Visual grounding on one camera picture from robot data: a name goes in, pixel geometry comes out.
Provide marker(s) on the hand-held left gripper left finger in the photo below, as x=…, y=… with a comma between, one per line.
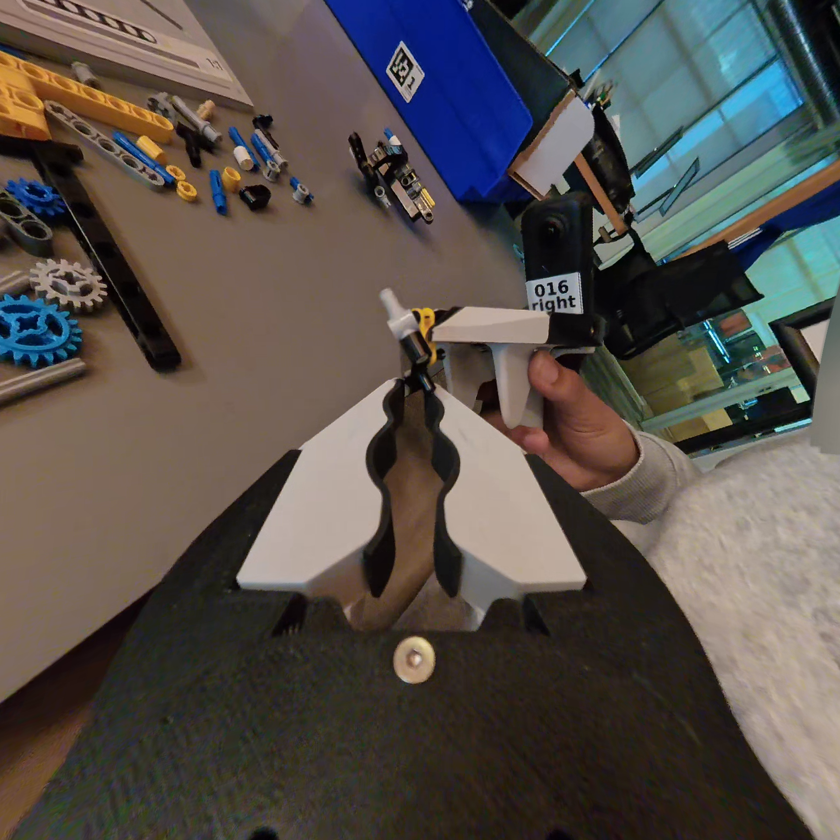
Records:
x=308, y=525

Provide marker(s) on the stacked cardboard boxes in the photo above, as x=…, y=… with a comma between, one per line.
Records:
x=695, y=384

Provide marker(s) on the dark equipment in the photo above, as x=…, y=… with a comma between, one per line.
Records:
x=669, y=295

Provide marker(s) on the grey lego gear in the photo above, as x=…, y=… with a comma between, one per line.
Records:
x=69, y=285

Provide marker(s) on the person's right forearm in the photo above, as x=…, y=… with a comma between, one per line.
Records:
x=646, y=479

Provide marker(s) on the cardboard box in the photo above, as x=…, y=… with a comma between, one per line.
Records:
x=551, y=144

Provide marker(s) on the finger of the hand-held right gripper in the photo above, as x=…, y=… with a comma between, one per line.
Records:
x=467, y=373
x=492, y=326

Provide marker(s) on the thin grey lego liftarm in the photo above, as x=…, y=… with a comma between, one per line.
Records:
x=105, y=145

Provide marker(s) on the person's white fleece sweater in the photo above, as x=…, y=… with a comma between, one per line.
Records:
x=754, y=623

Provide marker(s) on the metal pipes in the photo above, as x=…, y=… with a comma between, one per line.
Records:
x=807, y=52

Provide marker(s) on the long yellow lego beam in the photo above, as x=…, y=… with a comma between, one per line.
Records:
x=85, y=95

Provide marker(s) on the scattered small lego pins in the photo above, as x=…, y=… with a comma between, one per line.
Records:
x=218, y=191

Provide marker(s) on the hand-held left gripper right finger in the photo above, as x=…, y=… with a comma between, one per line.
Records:
x=512, y=525

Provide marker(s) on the small blue lego gear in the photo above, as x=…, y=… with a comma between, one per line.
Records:
x=36, y=195

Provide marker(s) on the lego instruction booklet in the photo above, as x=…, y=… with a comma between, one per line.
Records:
x=118, y=46

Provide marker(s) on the black lego pin piece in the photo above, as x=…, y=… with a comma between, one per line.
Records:
x=415, y=344

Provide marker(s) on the short yellow lego beam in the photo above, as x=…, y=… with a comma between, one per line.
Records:
x=23, y=113

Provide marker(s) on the large blue lego gear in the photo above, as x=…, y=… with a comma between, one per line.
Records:
x=36, y=331

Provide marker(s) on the person's right hand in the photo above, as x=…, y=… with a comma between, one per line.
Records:
x=584, y=433

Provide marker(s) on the short grey lego beam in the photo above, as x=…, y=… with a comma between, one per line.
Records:
x=29, y=226

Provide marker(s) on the long black lego beam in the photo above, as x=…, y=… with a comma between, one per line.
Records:
x=105, y=262

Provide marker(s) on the wooden rail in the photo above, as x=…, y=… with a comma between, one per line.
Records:
x=754, y=211

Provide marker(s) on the small black lego assembly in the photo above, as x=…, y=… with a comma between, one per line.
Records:
x=397, y=177

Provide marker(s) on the yellow lego connector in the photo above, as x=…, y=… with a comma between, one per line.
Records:
x=426, y=319

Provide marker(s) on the grey lego axle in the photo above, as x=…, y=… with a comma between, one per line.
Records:
x=39, y=382

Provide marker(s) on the blue plastic box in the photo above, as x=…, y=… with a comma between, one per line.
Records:
x=446, y=92

